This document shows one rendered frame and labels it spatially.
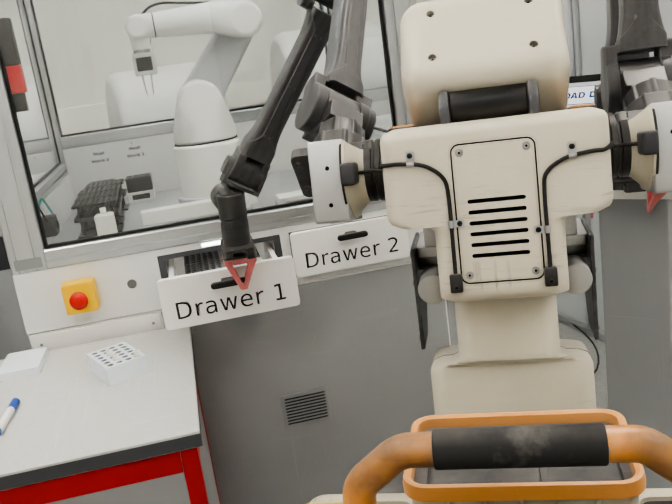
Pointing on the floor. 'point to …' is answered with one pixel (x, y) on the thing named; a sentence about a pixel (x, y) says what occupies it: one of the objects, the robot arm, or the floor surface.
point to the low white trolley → (109, 430)
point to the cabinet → (303, 381)
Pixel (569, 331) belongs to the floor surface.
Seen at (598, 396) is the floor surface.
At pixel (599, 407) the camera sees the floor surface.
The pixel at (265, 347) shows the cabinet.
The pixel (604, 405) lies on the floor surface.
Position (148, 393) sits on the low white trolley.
